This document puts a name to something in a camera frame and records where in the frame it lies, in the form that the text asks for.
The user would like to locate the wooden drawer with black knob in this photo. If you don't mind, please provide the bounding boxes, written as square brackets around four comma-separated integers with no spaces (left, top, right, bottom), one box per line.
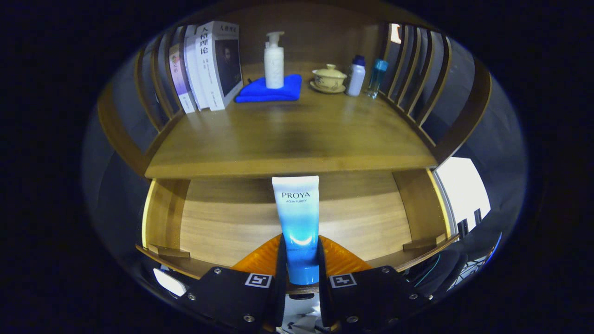
[136,168,461,295]

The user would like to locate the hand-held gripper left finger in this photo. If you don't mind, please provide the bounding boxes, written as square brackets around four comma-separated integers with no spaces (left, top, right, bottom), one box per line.
[178,233,288,333]

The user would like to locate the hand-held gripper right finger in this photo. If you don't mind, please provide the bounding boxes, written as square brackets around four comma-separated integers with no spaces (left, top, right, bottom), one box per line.
[316,235,431,331]

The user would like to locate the teal transparent bottle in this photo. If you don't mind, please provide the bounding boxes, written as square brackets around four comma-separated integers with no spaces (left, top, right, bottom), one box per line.
[367,58,388,99]

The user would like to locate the purple book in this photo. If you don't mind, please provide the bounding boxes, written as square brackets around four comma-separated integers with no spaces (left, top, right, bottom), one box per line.
[168,43,197,114]

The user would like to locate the beige saucer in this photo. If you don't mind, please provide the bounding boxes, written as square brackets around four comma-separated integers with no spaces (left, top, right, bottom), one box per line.
[310,81,347,94]

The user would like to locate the thin white book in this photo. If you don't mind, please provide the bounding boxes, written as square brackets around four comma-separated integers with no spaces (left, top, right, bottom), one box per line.
[184,33,209,111]

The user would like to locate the wooden countertop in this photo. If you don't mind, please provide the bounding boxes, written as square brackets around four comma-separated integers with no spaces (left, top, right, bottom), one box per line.
[145,60,438,180]

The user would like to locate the thick white book dark cover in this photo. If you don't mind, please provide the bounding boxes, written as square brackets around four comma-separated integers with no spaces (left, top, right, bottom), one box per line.
[195,21,244,112]

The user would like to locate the wooden cabinet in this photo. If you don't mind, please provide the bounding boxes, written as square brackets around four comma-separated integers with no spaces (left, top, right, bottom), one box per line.
[95,0,493,186]

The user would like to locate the beige lidded teacup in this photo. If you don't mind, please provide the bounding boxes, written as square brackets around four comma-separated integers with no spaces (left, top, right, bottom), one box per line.
[312,64,348,90]

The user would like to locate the white pump bottle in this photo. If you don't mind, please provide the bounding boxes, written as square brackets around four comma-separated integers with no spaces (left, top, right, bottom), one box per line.
[264,31,285,90]

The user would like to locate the blue white cosmetic tube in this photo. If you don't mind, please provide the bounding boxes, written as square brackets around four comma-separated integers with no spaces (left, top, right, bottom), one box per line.
[271,175,321,285]

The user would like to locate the white bottle blue cap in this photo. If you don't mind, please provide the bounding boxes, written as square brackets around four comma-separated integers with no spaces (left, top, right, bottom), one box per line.
[347,55,366,97]

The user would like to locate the blue folded cloth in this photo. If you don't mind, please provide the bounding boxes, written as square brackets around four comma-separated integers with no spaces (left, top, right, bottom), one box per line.
[234,74,303,103]

